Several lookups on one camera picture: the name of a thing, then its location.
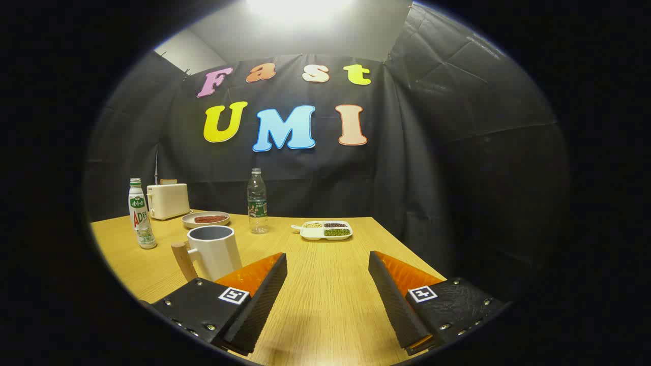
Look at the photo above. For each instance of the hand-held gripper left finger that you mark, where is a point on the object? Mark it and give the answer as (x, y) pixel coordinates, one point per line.
(262, 300)

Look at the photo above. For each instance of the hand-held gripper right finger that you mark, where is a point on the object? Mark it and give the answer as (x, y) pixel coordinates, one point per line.
(394, 300)

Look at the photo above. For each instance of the white juice bottle green label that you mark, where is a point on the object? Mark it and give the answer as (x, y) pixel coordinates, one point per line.
(140, 218)

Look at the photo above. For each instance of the clear plastic water bottle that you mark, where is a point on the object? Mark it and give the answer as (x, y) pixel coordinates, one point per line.
(258, 208)

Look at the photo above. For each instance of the wooden table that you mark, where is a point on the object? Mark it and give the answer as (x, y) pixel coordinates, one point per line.
(325, 284)

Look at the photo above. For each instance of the white divided bean tray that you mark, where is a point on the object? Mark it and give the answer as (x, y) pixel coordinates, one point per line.
(311, 234)

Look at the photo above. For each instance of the red meat strip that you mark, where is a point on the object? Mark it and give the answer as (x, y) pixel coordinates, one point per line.
(210, 219)

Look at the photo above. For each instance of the beige round plate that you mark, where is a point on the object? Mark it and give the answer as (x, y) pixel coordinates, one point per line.
(190, 222)

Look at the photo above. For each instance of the black backdrop cloth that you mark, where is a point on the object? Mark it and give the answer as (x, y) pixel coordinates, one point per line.
(305, 173)

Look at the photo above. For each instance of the cream toaster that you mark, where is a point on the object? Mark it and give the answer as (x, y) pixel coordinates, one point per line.
(168, 201)

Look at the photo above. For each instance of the bright ceiling light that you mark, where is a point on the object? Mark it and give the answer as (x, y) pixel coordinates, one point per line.
(300, 7)

